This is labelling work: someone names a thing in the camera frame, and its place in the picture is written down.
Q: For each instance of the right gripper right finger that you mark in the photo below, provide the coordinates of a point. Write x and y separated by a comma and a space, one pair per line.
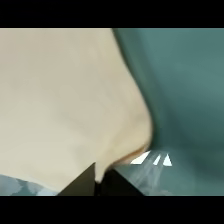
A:
118, 186

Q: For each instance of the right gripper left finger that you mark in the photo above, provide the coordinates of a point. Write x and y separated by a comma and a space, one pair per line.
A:
83, 185

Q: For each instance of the cream garment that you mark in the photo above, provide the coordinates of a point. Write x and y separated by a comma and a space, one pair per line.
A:
66, 106

